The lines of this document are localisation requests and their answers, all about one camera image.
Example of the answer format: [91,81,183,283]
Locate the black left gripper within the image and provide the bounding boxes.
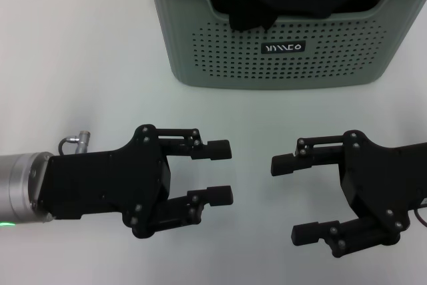
[35,124,173,239]

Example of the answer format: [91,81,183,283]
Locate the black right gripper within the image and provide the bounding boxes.
[270,129,427,259]

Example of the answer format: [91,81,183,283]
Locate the green perforated plastic storage basket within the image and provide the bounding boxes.
[139,0,427,91]

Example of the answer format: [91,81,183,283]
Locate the left arm connector cable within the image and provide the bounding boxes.
[58,128,93,158]

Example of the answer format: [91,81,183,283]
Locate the arm connector cable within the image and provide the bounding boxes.
[58,128,93,158]
[412,197,427,228]

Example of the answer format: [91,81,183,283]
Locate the right arm connector cable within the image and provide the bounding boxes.
[412,197,427,228]

